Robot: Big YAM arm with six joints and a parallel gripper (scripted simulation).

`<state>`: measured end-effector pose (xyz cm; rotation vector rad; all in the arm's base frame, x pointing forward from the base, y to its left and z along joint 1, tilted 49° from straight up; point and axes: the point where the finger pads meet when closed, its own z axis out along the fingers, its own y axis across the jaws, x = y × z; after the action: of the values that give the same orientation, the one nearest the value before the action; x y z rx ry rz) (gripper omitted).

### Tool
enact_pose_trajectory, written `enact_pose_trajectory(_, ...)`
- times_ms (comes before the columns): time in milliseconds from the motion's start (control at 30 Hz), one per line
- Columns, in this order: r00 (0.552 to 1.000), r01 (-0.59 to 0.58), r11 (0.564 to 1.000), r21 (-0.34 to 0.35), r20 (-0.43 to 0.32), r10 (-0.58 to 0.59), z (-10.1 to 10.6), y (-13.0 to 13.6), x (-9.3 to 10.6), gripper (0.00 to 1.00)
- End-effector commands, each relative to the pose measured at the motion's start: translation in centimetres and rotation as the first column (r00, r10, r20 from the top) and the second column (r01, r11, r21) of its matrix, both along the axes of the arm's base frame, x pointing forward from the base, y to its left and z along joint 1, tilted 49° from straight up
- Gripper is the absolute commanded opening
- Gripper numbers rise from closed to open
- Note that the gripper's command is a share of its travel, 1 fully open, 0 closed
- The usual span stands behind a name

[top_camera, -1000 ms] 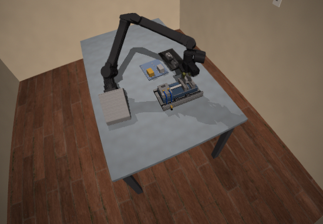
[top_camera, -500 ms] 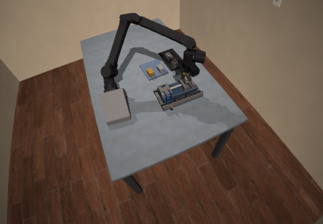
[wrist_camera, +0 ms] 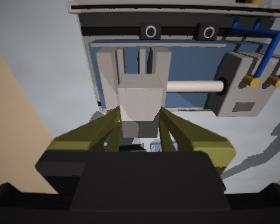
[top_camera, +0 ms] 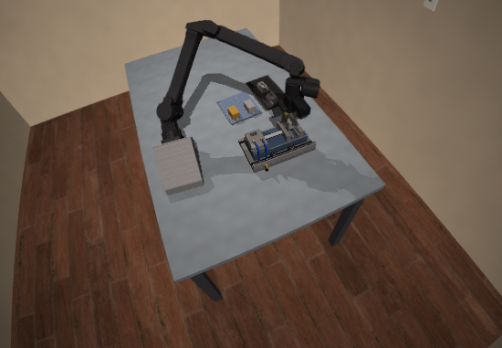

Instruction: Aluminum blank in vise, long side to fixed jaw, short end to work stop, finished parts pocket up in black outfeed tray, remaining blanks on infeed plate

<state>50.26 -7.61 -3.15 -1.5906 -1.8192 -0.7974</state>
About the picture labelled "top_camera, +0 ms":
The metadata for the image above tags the yellow brass block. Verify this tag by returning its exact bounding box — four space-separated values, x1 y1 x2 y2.
227 105 240 120

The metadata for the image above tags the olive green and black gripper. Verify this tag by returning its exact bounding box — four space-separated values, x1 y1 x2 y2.
277 92 298 121

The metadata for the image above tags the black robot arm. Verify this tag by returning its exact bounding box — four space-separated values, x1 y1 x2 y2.
156 20 320 144

